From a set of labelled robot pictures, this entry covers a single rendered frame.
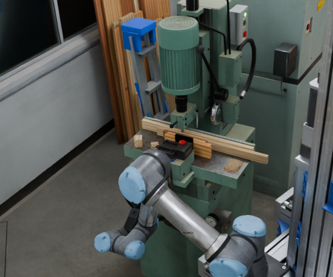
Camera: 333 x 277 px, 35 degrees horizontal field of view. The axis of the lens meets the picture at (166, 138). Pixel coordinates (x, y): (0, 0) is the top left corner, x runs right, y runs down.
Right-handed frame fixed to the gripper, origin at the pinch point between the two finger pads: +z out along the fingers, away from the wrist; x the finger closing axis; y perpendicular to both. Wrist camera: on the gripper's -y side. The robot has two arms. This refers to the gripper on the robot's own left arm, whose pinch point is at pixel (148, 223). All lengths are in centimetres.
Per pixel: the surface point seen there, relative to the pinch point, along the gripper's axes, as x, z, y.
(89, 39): -132, 104, -86
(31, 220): -121, 55, 39
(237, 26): 17, 26, -94
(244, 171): 33.4, 21.2, -29.8
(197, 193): 13.0, 19.4, -14.7
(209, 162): 17.8, 17.0, -30.7
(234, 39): 15, 29, -88
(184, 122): 2.4, 15.4, -47.0
